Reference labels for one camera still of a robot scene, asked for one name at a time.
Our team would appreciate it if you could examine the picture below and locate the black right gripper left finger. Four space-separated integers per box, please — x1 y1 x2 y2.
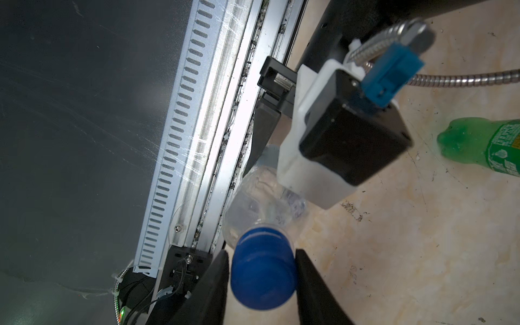
166 250 230 325

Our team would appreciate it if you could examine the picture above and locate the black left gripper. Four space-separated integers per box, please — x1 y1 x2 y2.
245 56 297 174

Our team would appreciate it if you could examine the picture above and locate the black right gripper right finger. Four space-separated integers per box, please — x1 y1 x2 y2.
295 249 354 325

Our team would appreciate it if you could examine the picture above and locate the blue bottle cap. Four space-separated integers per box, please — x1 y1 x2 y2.
230 226 297 311

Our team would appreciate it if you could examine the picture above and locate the clear small water bottle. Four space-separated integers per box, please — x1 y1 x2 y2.
222 144 310 249

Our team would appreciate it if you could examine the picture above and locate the green plastic soda bottle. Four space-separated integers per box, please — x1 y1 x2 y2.
437 117 519 177

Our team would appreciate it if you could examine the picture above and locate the left metal flex conduit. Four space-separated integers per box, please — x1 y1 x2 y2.
347 18 520 88

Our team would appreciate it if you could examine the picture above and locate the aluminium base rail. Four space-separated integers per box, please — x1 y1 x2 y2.
133 1 306 278

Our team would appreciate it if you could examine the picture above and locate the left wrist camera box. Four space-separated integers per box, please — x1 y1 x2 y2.
277 44 423 209

